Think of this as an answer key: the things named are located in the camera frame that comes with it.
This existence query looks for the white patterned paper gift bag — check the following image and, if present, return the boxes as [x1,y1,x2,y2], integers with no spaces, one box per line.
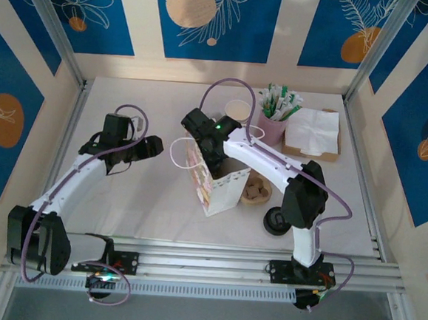
[165,118,268,221]

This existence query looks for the stack of white paper cups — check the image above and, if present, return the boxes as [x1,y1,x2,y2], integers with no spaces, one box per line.
[223,98,253,126]

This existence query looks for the pink cylindrical holder cup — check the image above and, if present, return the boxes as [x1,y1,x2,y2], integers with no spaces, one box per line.
[255,109,290,147]

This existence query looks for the bundle of white green sachets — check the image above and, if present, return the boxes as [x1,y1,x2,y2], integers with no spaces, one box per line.
[256,81,305,124]

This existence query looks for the round wooden bowl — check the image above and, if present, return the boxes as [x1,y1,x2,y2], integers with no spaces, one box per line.
[239,171,275,208]

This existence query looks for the stack of white napkins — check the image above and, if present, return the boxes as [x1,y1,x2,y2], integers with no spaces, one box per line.
[283,106,343,159]

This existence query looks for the white napkins in tray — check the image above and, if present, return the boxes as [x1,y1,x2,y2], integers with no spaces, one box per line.
[280,105,345,164]

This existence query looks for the aluminium table side rail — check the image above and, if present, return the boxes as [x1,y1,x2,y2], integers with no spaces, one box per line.
[330,98,395,262]
[32,75,92,214]

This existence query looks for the aluminium frame post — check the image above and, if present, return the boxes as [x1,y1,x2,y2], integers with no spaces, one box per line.
[8,0,96,90]
[342,0,428,113]

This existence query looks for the aluminium mounting rail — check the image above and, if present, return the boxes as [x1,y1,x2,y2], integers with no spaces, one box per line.
[0,226,404,304]

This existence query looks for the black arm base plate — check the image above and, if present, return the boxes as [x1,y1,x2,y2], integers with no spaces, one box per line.
[106,250,141,276]
[267,258,337,289]

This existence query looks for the grey slotted cable duct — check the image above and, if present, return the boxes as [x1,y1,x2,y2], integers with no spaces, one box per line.
[14,267,298,308]

